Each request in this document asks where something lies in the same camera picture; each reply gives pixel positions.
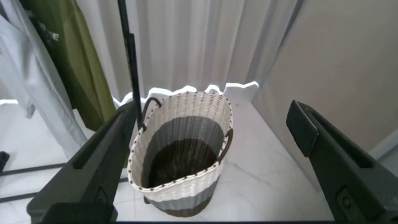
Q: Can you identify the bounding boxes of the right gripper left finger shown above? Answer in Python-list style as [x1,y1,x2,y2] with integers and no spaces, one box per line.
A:
[26,101,137,222]

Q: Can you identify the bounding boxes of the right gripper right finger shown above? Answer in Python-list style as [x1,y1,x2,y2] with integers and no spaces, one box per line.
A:
[285,99,398,222]

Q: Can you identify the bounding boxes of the pale grey shorts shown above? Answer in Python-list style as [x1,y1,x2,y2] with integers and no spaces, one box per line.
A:
[0,0,88,159]

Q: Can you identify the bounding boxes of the green printed shirt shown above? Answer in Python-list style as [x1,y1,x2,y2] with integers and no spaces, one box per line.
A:
[20,0,118,131]

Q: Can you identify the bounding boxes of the black clothes rack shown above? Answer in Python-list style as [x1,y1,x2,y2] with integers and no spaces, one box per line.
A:
[0,0,144,203]

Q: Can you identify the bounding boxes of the white laundry basket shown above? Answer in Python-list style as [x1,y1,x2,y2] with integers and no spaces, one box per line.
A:
[126,91,234,218]

